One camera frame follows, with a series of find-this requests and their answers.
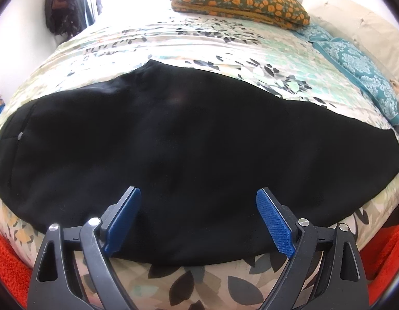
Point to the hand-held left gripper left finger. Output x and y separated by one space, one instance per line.
123 222

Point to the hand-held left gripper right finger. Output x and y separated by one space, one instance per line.
275 226

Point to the black pants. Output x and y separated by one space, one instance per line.
186 151

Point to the orange red blanket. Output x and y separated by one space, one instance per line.
9 258

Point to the teal patterned pillow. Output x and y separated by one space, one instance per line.
357 67

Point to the floral leaf print bedsheet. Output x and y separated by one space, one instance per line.
186 38

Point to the cream padded headboard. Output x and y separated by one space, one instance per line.
354 22

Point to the dark hanging clothes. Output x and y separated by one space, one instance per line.
62 9

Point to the dark window curtain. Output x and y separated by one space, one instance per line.
89 0

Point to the orange floral green pillow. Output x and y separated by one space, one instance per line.
238 0

